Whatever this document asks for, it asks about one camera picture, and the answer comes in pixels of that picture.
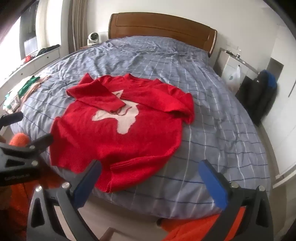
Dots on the white window cabinet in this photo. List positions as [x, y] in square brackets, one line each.
[46, 58]

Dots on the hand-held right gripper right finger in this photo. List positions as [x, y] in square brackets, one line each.
[212, 185]

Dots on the pink folded garment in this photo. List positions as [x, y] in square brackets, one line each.
[42, 80]

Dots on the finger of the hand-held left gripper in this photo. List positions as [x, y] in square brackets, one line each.
[39, 142]
[11, 118]

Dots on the white desk fan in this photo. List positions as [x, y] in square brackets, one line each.
[93, 37]

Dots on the white nightstand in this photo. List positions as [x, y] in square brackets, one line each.
[227, 64]

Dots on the bed with blue checked sheet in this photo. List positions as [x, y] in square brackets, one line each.
[208, 139]

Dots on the green and white folded garment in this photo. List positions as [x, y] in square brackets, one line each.
[27, 85]

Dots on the small red item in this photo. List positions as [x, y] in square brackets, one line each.
[27, 58]

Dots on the wooden headboard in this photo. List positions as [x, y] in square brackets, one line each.
[161, 27]

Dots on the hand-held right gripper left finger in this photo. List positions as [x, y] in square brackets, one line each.
[87, 183]

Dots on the beige curtain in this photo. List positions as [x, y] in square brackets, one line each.
[77, 23]

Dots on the window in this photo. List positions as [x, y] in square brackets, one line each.
[27, 27]

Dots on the red sweater with white star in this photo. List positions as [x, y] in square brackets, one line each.
[115, 143]

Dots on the person's orange pants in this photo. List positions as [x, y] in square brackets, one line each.
[185, 229]

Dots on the white plastic bag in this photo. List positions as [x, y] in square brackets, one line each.
[234, 76]

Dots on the wooden nightstand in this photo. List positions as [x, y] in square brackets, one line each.
[85, 47]

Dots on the dark clothes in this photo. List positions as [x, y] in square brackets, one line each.
[48, 49]

